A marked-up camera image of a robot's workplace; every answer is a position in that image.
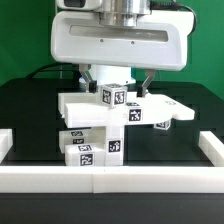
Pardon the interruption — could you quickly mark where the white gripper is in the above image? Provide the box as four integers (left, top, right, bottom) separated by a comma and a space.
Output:
51, 10, 193, 97

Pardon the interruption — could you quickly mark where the white tagged cube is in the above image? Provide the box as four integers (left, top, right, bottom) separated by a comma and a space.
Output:
100, 83, 127, 108

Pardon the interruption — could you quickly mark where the white chair back frame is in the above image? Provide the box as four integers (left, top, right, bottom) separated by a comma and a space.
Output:
58, 92, 195, 128

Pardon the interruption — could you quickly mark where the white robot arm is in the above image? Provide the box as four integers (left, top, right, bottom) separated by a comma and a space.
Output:
51, 0, 197, 92

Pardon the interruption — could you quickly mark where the white block left edge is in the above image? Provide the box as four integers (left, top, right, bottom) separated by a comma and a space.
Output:
0, 129, 13, 163

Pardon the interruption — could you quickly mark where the white thin cable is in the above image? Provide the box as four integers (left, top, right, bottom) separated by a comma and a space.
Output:
57, 63, 64, 80

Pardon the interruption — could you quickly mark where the black cable on table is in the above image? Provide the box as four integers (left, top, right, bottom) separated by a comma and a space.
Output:
25, 62, 79, 80

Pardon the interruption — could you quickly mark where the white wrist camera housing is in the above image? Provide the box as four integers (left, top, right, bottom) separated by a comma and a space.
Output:
56, 0, 103, 11

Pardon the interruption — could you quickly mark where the white front rail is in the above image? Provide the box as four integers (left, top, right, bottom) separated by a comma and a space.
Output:
0, 166, 224, 193

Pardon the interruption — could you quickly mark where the white obstacle wall bar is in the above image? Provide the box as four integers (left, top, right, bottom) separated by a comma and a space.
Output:
198, 131, 224, 167

